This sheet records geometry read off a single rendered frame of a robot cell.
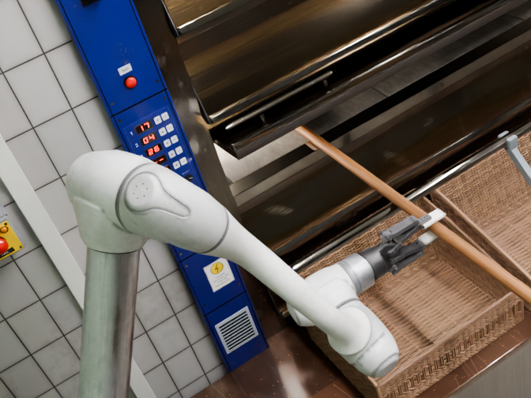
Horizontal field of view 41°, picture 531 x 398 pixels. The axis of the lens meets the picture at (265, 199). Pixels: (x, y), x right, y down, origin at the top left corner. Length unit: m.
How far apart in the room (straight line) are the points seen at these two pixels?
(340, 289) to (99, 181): 0.62
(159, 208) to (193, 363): 1.24
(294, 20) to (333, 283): 0.74
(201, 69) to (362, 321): 0.78
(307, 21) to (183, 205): 0.93
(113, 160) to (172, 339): 1.05
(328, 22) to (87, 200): 0.96
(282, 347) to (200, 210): 1.26
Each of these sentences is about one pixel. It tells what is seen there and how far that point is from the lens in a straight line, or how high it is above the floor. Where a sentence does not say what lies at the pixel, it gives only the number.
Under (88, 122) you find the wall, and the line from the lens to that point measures 1.78.
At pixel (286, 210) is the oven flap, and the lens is 2.18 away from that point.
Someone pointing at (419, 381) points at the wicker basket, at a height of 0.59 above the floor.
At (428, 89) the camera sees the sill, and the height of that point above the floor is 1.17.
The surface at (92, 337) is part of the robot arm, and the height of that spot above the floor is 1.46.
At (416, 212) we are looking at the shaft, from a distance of 1.80.
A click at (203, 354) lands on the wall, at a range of 2.34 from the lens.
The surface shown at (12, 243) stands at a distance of 1.79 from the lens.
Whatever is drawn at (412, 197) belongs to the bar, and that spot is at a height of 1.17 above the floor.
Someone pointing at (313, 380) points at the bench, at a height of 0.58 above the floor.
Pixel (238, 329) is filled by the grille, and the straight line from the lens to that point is 2.29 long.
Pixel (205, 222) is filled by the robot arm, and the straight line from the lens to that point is 1.20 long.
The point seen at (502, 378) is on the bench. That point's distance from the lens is 2.37.
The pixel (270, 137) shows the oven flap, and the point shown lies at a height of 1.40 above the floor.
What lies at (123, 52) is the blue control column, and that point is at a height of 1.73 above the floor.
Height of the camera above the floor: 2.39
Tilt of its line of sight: 37 degrees down
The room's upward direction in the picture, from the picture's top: 18 degrees counter-clockwise
